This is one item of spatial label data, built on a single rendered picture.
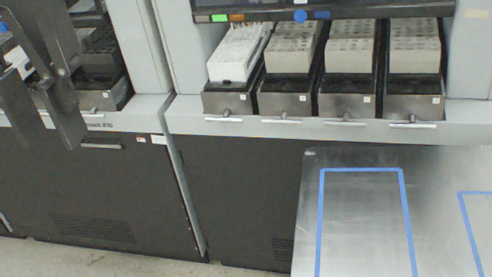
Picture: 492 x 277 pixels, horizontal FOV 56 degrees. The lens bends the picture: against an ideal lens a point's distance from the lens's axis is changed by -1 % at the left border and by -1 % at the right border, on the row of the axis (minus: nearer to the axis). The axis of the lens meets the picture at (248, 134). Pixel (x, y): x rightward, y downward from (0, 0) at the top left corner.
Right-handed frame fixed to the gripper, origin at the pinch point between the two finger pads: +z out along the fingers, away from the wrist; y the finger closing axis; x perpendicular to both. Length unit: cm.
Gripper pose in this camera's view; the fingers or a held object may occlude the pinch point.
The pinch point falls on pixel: (42, 111)
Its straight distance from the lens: 46.2
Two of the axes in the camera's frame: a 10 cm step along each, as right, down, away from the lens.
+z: 1.4, 8.0, 5.9
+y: 9.6, 0.4, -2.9
